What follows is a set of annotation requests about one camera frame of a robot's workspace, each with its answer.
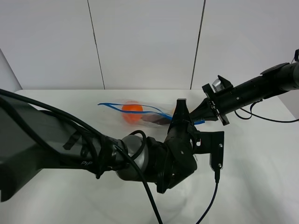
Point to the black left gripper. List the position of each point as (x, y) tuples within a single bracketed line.
[(179, 162)]

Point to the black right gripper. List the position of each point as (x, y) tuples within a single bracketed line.
[(214, 107)]

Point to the clear zip bag blue seal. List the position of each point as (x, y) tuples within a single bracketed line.
[(112, 112)]

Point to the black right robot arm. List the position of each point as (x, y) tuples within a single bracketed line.
[(271, 82)]

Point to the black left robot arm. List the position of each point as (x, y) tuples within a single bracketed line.
[(36, 136)]

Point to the dark purple eggplant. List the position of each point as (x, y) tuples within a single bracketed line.
[(157, 119)]

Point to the orange fruit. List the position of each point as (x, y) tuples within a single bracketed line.
[(131, 115)]

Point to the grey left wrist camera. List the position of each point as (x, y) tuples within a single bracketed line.
[(211, 143)]

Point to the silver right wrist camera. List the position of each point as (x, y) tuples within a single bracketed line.
[(217, 85)]

